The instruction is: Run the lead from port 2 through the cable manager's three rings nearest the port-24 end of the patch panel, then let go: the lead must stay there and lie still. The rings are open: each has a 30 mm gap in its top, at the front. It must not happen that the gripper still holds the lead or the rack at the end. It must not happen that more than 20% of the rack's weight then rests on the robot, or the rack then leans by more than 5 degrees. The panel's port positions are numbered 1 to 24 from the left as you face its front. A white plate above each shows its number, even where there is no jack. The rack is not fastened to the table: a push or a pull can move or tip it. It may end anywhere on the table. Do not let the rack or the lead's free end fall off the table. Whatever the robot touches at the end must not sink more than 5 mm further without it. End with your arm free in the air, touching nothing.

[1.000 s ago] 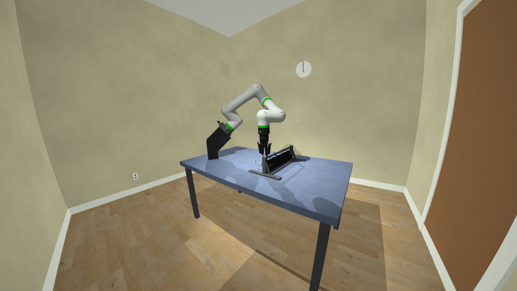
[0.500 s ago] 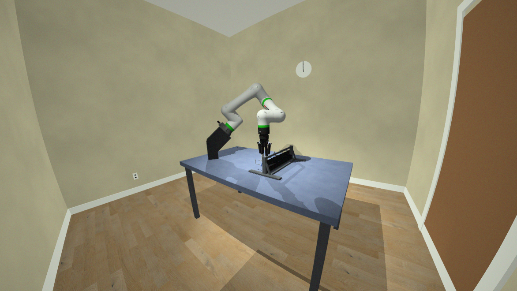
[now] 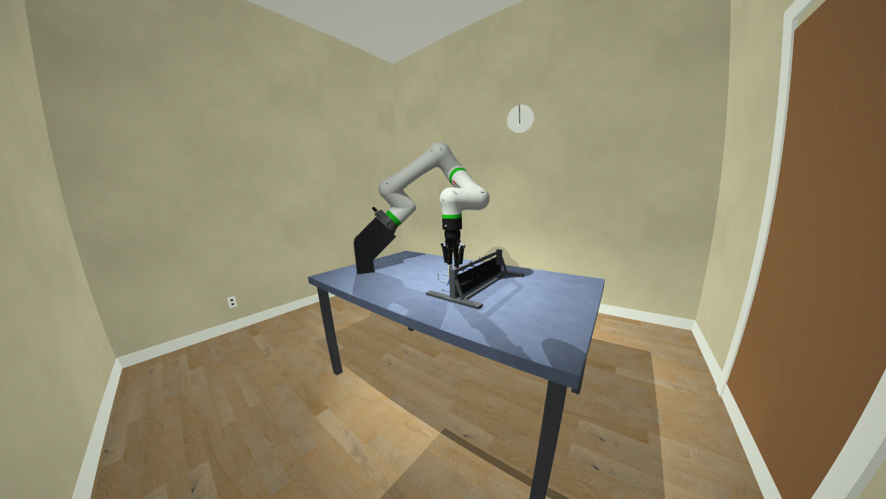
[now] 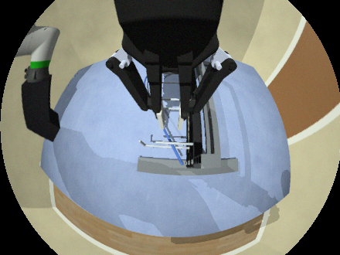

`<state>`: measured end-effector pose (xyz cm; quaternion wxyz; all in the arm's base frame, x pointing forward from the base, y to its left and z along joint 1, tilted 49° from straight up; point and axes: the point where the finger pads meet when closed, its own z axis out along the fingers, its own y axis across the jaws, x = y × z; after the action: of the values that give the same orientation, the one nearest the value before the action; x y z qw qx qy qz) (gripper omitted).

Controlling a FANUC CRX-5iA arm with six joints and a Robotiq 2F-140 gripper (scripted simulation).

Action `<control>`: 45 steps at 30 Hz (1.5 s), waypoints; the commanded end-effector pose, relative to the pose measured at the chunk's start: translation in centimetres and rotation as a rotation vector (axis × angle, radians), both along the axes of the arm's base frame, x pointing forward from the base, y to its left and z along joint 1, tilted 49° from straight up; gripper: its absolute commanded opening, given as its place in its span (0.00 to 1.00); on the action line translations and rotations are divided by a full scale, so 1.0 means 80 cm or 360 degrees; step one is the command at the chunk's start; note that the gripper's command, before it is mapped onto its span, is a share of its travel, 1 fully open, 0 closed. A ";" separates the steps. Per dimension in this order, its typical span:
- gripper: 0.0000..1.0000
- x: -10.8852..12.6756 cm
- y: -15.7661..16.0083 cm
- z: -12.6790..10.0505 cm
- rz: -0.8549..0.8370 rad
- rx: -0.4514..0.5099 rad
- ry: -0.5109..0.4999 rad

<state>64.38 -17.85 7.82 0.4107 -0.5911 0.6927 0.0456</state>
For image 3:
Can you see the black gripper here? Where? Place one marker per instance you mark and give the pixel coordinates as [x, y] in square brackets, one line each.
[452, 241]

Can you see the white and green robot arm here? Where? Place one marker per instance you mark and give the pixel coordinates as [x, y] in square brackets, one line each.
[466, 194]

